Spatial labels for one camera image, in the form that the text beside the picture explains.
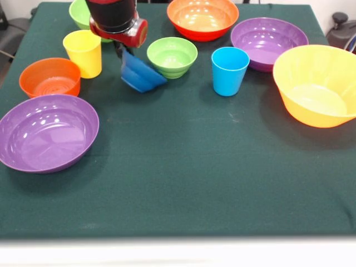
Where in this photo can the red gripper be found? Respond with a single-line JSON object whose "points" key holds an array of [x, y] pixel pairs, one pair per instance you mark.
{"points": [[133, 37]]}

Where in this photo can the blue plastic bowl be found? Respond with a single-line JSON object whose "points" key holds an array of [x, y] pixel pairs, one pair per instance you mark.
{"points": [[142, 78]]}

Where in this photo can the small green plastic bowl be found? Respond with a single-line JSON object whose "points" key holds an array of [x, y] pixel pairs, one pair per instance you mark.
{"points": [[172, 58]]}

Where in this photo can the light blue plastic cup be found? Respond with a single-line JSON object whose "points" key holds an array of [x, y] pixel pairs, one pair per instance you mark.
{"points": [[229, 78]]}

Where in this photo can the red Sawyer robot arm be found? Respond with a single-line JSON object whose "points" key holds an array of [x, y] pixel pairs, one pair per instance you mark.
{"points": [[111, 14]]}

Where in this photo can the yellow plastic cup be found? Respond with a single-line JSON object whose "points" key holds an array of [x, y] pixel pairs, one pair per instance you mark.
{"points": [[83, 55]]}

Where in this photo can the large green plastic bowl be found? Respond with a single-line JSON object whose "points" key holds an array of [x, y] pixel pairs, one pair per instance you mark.
{"points": [[79, 14]]}

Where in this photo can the large red plastic bowl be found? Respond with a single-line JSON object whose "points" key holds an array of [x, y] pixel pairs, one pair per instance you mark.
{"points": [[203, 16]]}

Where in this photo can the small red plastic bowl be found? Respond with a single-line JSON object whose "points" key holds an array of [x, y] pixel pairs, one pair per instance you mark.
{"points": [[33, 80]]}

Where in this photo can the dark green tablecloth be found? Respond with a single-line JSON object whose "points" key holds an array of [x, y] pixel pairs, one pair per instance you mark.
{"points": [[167, 139]]}

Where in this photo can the dark grey stand base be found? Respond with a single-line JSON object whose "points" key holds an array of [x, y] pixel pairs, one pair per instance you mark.
{"points": [[340, 30], [16, 30]]}

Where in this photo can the purple plastic bowl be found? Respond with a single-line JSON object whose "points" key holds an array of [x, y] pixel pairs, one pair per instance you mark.
{"points": [[278, 41], [47, 133]]}

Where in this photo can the large orange plastic bowl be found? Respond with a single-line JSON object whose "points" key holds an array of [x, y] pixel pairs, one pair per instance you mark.
{"points": [[314, 91]]}

